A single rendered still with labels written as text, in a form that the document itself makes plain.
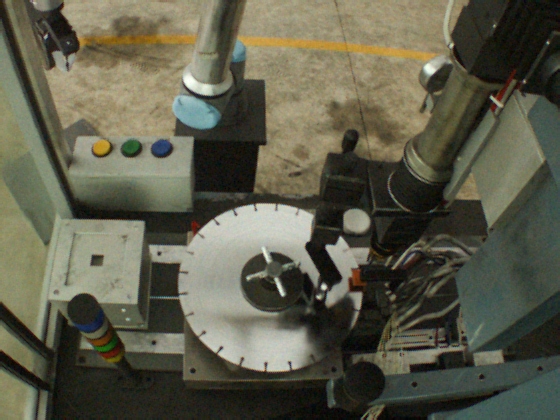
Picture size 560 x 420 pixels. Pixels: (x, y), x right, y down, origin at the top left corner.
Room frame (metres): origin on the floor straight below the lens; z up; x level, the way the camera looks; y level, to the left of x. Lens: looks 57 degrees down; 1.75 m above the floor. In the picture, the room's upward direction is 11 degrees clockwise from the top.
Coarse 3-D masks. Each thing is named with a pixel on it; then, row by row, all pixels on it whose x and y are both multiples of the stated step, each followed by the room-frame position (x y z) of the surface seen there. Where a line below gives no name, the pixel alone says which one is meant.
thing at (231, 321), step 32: (224, 224) 0.46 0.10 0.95; (256, 224) 0.48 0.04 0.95; (288, 224) 0.49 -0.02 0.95; (192, 256) 0.39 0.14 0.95; (224, 256) 0.40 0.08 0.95; (288, 256) 0.43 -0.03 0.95; (352, 256) 0.45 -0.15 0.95; (192, 288) 0.32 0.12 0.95; (224, 288) 0.34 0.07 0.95; (320, 288) 0.37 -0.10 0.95; (352, 288) 0.39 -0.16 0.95; (192, 320) 0.27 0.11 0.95; (224, 320) 0.28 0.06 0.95; (256, 320) 0.29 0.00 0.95; (288, 320) 0.30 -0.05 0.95; (320, 320) 0.31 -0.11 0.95; (352, 320) 0.32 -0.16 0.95; (224, 352) 0.22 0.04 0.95; (256, 352) 0.23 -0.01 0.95; (288, 352) 0.25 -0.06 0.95; (320, 352) 0.26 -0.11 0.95
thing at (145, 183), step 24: (120, 144) 0.64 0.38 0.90; (144, 144) 0.66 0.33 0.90; (192, 144) 0.68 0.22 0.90; (72, 168) 0.55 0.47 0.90; (96, 168) 0.57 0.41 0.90; (120, 168) 0.58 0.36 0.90; (144, 168) 0.59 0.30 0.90; (168, 168) 0.60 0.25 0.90; (192, 168) 0.65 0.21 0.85; (96, 192) 0.55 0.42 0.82; (120, 192) 0.56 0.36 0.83; (144, 192) 0.58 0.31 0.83; (168, 192) 0.59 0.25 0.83; (192, 192) 0.63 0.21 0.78
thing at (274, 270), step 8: (264, 248) 0.41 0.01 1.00; (272, 264) 0.38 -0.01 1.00; (280, 264) 0.38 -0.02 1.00; (288, 264) 0.38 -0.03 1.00; (296, 264) 0.39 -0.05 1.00; (264, 272) 0.36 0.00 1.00; (272, 272) 0.36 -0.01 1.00; (280, 272) 0.36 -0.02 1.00; (248, 280) 0.34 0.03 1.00; (272, 280) 0.35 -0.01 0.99; (280, 280) 0.35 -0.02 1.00; (280, 288) 0.34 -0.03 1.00
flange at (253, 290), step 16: (256, 256) 0.41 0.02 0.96; (272, 256) 0.41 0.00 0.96; (256, 272) 0.38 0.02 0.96; (288, 272) 0.39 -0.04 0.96; (256, 288) 0.35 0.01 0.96; (272, 288) 0.35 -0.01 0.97; (288, 288) 0.36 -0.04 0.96; (256, 304) 0.32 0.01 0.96; (272, 304) 0.32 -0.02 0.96; (288, 304) 0.33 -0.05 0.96
